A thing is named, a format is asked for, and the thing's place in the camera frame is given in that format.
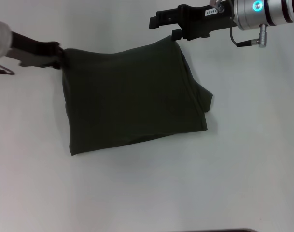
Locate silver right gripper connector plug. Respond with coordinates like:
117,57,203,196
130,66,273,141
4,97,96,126
254,23,270,48

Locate dark robot torso edge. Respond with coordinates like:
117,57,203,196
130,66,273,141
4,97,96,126
141,228,255,232

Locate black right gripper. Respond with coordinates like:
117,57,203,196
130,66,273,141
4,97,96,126
148,0,238,41

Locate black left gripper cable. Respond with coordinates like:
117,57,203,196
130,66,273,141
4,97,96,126
0,59,16,76

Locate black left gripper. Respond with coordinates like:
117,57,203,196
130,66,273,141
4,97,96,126
6,31,65,71

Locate dark green FREE! t-shirt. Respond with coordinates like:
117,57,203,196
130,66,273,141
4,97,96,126
61,35,214,157

